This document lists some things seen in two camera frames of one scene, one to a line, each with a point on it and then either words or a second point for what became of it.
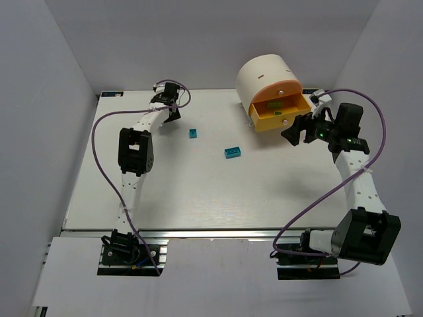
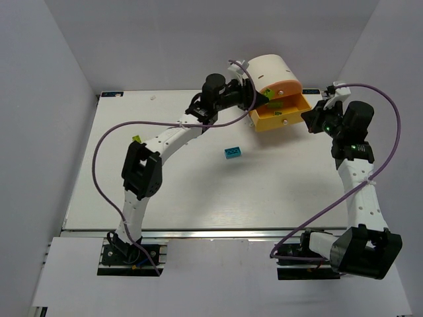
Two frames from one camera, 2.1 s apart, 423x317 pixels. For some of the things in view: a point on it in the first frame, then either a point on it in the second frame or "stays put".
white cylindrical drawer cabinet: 258,71 stays put
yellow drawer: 278,113 stays put
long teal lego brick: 232,152 stays put
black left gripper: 172,113 → 246,94
